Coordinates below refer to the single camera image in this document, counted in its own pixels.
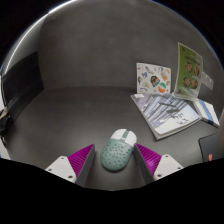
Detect white wall plates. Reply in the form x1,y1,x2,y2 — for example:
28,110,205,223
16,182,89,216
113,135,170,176
201,71,215,91

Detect white sticker sheet card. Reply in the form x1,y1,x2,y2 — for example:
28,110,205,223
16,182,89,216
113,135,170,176
136,62,172,95

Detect black flat panel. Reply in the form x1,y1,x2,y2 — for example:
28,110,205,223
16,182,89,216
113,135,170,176
1,51,44,123

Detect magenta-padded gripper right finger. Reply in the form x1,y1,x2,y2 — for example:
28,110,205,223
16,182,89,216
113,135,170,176
133,143,184,186

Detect black mouse pad, heart print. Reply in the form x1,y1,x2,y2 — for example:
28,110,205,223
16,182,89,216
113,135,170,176
198,131,224,163

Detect green and white computer mouse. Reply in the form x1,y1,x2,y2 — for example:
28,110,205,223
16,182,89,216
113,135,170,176
100,128,138,173

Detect green food flyer stand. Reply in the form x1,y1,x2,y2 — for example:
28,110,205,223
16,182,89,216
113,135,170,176
173,42,204,102

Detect grey and white magazine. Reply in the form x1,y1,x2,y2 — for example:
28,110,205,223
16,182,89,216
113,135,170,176
130,92,202,141

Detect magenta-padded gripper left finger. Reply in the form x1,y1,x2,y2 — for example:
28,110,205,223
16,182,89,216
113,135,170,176
45,143,97,188

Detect black bag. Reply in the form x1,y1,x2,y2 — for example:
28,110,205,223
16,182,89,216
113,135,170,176
0,106,14,148

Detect white book with blue stripe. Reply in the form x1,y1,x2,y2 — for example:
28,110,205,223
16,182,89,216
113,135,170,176
192,98,221,128

